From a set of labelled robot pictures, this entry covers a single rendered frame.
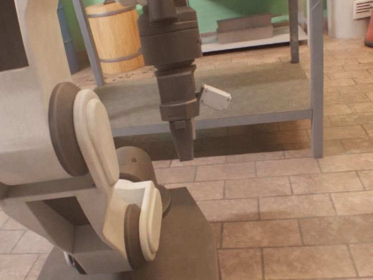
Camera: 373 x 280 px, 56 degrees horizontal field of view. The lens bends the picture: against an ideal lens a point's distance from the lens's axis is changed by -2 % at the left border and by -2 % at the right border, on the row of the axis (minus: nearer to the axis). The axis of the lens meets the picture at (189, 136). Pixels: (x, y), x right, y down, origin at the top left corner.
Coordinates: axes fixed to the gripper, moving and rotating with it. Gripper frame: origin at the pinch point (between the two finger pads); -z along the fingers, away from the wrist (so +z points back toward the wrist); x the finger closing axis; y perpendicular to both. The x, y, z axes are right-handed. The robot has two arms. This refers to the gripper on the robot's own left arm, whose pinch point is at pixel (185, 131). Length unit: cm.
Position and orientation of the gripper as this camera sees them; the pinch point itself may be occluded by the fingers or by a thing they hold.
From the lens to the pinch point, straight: 56.5
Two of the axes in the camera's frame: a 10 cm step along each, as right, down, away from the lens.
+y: 9.9, -1.4, -0.8
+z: -1.6, -9.5, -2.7
